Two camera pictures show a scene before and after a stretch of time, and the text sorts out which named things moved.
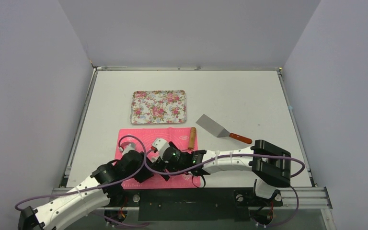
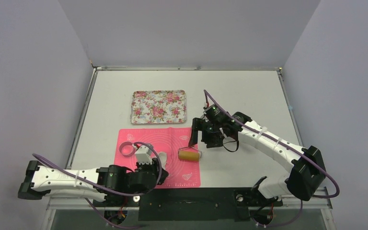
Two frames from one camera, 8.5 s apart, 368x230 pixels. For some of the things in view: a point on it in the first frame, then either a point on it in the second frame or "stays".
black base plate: [196, 204] stays
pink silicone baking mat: [142, 140] stays
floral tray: [158, 107] stays
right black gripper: [164, 156] to [205, 127]
